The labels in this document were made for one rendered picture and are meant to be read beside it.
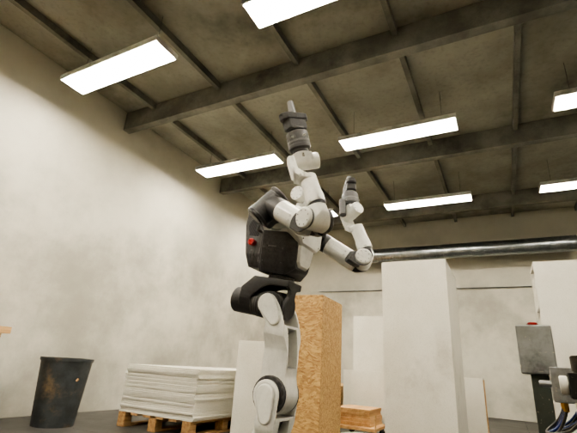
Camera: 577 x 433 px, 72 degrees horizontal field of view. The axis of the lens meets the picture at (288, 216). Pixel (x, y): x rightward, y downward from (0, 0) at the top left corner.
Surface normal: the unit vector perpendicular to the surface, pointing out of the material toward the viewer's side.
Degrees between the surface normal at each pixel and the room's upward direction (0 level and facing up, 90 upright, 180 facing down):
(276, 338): 115
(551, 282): 90
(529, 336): 90
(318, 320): 90
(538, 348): 90
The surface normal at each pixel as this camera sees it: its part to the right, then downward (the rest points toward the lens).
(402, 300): -0.45, -0.34
